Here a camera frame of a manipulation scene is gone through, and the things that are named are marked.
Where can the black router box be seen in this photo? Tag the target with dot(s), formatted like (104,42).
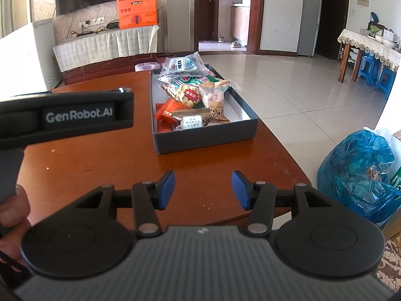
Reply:
(113,25)

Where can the brown snack packet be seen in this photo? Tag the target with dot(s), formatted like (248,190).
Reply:
(217,113)

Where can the white box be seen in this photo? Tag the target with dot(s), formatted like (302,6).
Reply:
(390,34)

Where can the beige snack packet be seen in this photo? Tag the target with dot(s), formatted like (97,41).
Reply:
(191,119)

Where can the lace cabinet cloth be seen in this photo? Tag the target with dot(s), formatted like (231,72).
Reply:
(103,45)

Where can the grey cardboard box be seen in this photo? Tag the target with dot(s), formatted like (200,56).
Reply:
(203,138)

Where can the dark wooden door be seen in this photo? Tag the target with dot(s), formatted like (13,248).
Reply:
(335,22)

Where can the white chest freezer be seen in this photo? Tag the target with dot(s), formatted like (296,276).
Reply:
(28,59)

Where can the orange snack packet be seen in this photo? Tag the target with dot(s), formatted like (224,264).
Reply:
(167,109)

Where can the green snack packet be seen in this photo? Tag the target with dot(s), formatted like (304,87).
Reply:
(191,81)

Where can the clear sunflower seed packet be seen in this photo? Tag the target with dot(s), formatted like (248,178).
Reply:
(181,64)

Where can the silver refrigerator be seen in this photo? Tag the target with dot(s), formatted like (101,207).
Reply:
(310,18)

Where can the clear peanut packet red label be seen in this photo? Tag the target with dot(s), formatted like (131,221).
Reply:
(184,94)

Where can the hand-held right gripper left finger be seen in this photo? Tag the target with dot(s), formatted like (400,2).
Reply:
(166,191)

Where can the brown interior door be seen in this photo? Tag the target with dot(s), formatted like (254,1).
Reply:
(208,12)

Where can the yellow wall panel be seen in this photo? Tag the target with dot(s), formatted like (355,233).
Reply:
(363,3)

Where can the white wall socket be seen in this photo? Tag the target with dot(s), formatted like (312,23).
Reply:
(84,23)
(100,20)

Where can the clear white candy ball packet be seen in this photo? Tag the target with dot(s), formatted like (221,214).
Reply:
(214,95)

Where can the blue plastic bag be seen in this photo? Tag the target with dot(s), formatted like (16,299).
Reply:
(351,169)

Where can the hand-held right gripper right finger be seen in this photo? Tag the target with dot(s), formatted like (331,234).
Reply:
(241,191)

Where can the blue plastic stool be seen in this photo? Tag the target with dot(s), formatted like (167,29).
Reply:
(366,65)
(384,80)

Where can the wooden kitchen counter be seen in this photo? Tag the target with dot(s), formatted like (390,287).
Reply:
(239,25)

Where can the green white carton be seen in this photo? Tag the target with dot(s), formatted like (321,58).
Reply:
(396,178)

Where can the patterned floor cloth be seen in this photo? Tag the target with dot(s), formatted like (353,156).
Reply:
(390,263)

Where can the brown wooden door frame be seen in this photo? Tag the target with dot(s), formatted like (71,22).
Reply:
(257,12)

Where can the orange gift box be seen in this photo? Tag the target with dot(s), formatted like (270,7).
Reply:
(136,12)

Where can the dark wooden television cabinet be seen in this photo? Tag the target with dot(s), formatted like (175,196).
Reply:
(109,66)

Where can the lace tablecloth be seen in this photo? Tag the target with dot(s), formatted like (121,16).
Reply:
(360,44)

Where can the person's left hand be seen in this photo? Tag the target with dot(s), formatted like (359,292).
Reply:
(14,213)

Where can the black power strip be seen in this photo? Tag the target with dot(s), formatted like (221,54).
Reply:
(83,33)

